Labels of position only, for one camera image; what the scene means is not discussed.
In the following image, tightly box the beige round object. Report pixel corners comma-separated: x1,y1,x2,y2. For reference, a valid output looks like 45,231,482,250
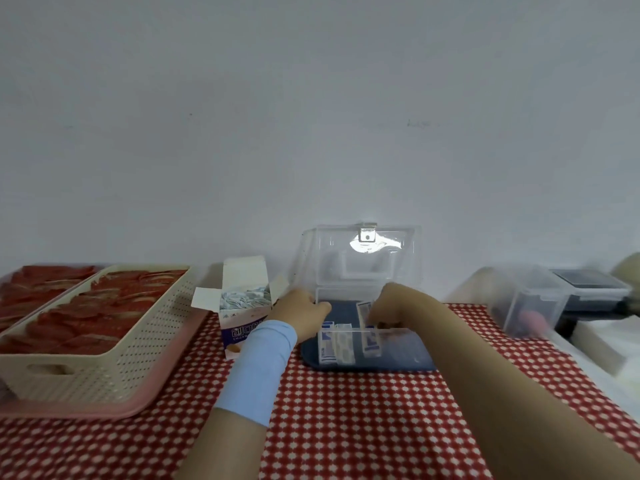
612,252,640,301

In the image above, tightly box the person's left forearm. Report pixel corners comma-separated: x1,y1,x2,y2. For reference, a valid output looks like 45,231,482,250
175,407,271,480

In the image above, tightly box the person's left hand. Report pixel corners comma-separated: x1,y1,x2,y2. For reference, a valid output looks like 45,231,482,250
269,288,333,345

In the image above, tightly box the clear storage box blue base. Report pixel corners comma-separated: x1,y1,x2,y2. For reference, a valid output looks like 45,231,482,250
292,223,439,373

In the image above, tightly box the black flat object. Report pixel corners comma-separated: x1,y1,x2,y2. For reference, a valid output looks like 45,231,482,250
547,267,633,338

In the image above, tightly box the cream perforated plastic basket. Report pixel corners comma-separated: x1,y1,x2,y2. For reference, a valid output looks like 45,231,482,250
0,264,199,405

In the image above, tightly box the red white checked tablecloth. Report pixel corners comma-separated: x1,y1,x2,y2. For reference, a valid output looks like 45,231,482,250
0,302,640,480

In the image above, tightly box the light blue wristband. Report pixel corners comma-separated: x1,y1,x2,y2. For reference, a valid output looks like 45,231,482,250
213,319,299,428

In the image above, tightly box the pink plastic tray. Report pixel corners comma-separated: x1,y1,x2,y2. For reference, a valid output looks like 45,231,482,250
0,307,211,421

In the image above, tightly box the person's right forearm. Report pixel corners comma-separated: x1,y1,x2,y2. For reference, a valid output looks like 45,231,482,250
399,289,640,480

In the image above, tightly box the pile of red packets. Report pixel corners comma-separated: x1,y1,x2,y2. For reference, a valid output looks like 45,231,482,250
0,264,99,331
0,268,189,355

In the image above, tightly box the pile of bandage strips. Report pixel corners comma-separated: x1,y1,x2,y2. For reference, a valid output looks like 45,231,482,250
219,282,273,311

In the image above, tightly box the clear plastic container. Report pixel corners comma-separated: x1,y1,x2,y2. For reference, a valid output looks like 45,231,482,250
462,264,571,341

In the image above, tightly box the blue white cardboard box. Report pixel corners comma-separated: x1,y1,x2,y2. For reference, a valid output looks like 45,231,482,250
192,255,291,361

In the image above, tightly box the person's right hand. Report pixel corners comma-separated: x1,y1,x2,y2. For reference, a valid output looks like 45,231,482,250
367,282,426,345

